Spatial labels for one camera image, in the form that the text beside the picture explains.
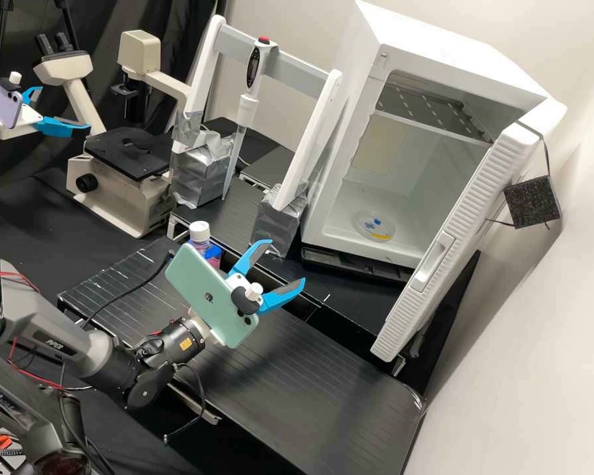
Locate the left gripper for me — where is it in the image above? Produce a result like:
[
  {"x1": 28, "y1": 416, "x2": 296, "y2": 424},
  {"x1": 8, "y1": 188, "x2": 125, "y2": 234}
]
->
[{"x1": 0, "y1": 86, "x2": 93, "y2": 140}]

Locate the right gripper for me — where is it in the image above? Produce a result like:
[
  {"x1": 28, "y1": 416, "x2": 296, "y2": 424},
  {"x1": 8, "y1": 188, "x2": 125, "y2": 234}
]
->
[{"x1": 187, "y1": 239, "x2": 307, "y2": 348}]

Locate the pipette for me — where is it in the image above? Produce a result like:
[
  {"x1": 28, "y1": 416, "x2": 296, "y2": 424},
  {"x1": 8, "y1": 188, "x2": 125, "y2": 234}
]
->
[{"x1": 221, "y1": 36, "x2": 279, "y2": 202}]

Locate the black tray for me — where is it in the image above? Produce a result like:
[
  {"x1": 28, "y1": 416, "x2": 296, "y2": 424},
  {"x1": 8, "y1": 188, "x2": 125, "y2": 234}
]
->
[{"x1": 300, "y1": 245, "x2": 413, "y2": 284}]

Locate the cream microscope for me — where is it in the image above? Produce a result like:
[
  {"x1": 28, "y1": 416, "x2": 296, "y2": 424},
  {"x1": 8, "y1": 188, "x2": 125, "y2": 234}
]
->
[{"x1": 31, "y1": 29, "x2": 193, "y2": 239}]

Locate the white incubator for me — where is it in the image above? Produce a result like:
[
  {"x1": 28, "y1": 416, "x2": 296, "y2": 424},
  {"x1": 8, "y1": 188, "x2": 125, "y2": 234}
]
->
[{"x1": 298, "y1": 0, "x2": 569, "y2": 279}]

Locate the left wrist camera phone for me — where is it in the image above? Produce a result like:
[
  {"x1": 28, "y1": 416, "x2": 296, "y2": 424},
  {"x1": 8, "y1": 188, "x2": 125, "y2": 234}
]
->
[{"x1": 0, "y1": 65, "x2": 26, "y2": 131}]

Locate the petri dish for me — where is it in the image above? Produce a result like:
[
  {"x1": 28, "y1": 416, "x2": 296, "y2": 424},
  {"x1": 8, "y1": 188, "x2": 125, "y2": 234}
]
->
[{"x1": 352, "y1": 209, "x2": 398, "y2": 244}]

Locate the incubator door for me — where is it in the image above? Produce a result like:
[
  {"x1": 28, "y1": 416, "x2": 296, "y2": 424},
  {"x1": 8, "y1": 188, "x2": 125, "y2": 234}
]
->
[{"x1": 370, "y1": 117, "x2": 563, "y2": 365}]

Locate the right wrist camera phone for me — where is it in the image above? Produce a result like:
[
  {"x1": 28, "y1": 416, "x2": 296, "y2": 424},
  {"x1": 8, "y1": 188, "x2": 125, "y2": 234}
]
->
[{"x1": 164, "y1": 243, "x2": 264, "y2": 350}]

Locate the wrist camera phone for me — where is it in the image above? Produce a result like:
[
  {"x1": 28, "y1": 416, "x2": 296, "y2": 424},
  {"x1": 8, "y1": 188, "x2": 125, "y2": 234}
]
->
[
  {"x1": 164, "y1": 243, "x2": 264, "y2": 350},
  {"x1": 0, "y1": 65, "x2": 26, "y2": 131}
]

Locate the black cable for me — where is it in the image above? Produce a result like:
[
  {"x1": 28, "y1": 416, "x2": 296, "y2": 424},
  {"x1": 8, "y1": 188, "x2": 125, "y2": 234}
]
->
[
  {"x1": 77, "y1": 250, "x2": 177, "y2": 329},
  {"x1": 162, "y1": 362, "x2": 208, "y2": 444}
]

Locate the white pipette stand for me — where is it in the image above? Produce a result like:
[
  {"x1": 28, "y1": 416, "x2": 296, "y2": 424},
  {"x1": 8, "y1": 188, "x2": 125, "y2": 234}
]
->
[{"x1": 170, "y1": 14, "x2": 351, "y2": 259}]

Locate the small bottle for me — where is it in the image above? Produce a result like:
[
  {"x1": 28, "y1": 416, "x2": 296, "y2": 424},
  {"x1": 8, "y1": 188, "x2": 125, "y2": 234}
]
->
[{"x1": 187, "y1": 220, "x2": 215, "y2": 259}]

